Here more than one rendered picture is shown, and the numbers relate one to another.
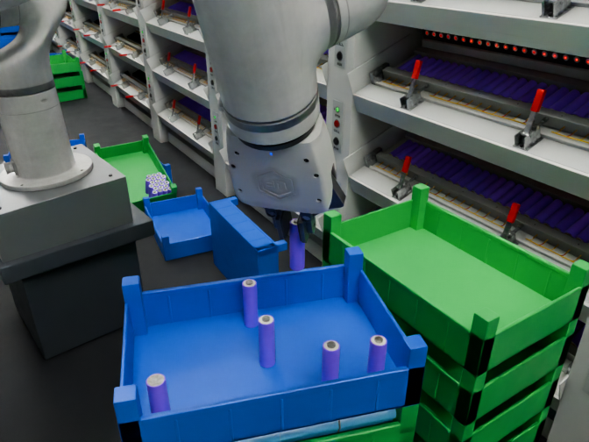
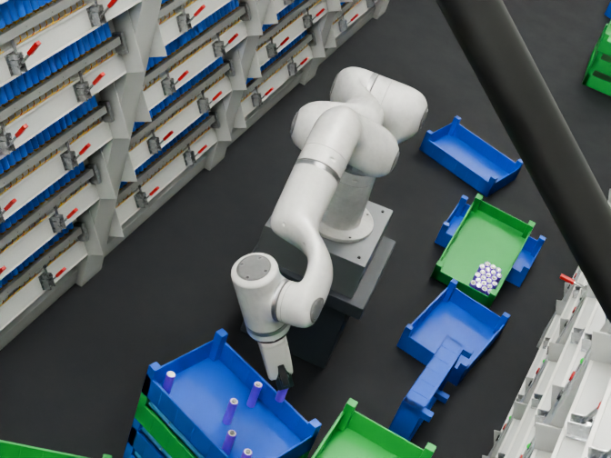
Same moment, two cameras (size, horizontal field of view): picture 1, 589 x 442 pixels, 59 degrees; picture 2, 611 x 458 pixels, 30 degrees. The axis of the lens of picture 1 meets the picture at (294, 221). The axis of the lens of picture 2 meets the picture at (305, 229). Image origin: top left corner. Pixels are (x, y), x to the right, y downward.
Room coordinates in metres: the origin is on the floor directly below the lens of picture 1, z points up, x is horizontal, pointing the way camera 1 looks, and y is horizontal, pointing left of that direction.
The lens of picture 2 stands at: (-0.61, -1.09, 2.13)
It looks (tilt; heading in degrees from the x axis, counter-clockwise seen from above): 38 degrees down; 46
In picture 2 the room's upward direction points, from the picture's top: 20 degrees clockwise
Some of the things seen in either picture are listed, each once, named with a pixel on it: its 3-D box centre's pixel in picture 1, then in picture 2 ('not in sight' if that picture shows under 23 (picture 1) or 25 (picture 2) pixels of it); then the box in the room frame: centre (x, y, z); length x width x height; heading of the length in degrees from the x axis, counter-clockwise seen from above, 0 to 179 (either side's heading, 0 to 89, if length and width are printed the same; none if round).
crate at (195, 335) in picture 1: (262, 336); (230, 407); (0.46, 0.04, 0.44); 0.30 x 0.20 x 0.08; 104
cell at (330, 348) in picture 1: (329, 367); (228, 443); (0.41, -0.04, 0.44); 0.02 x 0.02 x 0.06
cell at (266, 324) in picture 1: (266, 340); (230, 411); (0.45, 0.03, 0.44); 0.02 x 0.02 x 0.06
